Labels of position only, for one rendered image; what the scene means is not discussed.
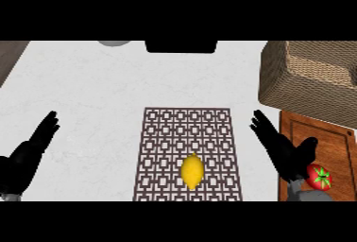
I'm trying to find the brown patterned placemat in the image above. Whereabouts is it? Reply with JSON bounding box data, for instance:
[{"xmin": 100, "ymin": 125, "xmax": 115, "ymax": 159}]
[{"xmin": 131, "ymin": 107, "xmax": 243, "ymax": 202}]

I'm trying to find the yellow lemon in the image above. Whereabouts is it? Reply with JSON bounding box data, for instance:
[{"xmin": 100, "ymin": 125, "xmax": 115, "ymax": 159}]
[{"xmin": 179, "ymin": 152, "xmax": 206, "ymax": 191}]

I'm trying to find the red tomato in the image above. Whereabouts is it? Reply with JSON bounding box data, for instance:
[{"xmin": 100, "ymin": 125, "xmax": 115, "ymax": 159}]
[{"xmin": 303, "ymin": 163, "xmax": 333, "ymax": 192}]

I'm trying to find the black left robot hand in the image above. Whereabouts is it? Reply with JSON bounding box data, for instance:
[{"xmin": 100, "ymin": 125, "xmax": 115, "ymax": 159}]
[{"xmin": 0, "ymin": 110, "xmax": 61, "ymax": 196}]

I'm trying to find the grey round object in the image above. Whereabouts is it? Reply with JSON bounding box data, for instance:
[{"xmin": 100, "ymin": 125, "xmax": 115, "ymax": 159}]
[{"xmin": 95, "ymin": 41, "xmax": 132, "ymax": 48}]

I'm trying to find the brown wooden cutting board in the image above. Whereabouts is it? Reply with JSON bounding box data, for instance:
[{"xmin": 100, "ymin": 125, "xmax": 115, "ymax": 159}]
[{"xmin": 277, "ymin": 110, "xmax": 357, "ymax": 202}]

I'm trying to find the tan wicker basket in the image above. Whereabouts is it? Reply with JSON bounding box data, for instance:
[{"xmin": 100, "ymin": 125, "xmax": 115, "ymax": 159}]
[{"xmin": 258, "ymin": 41, "xmax": 357, "ymax": 130}]

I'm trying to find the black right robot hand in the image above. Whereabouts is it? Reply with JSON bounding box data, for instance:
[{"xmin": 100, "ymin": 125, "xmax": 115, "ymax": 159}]
[{"xmin": 247, "ymin": 109, "xmax": 318, "ymax": 183}]

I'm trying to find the black appliance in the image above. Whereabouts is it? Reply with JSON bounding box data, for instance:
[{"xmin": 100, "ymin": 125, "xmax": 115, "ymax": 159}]
[{"xmin": 143, "ymin": 41, "xmax": 218, "ymax": 55}]

